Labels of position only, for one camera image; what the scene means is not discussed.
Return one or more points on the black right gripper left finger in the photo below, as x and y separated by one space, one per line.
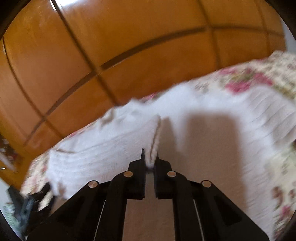
97 210

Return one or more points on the wooden wardrobe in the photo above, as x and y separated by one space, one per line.
65 63

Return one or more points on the pile of clothes on floor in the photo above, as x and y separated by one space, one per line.
28 214

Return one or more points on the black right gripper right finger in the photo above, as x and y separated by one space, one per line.
201 211

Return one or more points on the white knitted sweater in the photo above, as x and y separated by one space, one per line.
185 129

